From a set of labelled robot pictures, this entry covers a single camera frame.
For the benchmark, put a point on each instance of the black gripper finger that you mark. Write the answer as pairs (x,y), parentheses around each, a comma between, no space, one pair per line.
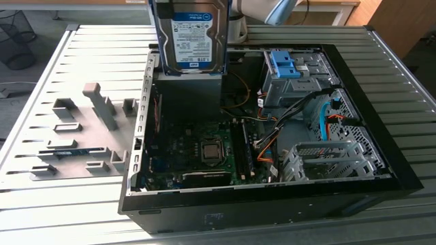
(165,11)

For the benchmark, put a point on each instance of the hard disk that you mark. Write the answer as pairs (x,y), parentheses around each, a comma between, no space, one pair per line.
(193,38)

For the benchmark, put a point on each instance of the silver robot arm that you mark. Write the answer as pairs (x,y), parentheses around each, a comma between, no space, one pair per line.
(237,28)

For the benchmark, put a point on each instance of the metal disk bay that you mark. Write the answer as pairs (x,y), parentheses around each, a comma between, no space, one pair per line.
(353,150)

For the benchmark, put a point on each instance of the blue drive latch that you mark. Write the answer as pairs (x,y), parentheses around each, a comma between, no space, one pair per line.
(284,63)

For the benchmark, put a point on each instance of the black mesh wastebasket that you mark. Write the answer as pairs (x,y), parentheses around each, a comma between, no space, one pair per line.
(16,48)

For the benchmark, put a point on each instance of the grey metal drive cage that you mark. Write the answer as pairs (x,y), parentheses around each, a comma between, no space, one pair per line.
(296,86)

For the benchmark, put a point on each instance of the grey parts rack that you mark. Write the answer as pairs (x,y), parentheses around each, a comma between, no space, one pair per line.
(85,132)

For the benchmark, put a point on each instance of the dark green motherboard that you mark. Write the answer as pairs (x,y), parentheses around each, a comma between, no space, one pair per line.
(180,148)

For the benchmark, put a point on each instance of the silver CPU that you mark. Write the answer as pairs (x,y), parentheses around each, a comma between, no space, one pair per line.
(211,151)

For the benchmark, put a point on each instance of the grey floor box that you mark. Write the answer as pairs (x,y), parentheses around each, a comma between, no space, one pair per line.
(3,93)

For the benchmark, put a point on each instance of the installed RAM stick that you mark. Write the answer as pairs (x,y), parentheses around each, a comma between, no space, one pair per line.
(248,153)

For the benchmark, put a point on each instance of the RAM stick on rack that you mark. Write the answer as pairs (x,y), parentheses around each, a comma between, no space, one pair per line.
(68,152)

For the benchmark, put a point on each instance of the black graphics card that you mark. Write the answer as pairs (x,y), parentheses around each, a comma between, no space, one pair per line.
(207,177)

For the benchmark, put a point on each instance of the wooden cabinet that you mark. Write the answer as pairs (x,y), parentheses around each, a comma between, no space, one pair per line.
(391,23)

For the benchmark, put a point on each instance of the black PC case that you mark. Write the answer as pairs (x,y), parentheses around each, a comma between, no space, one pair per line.
(272,209)

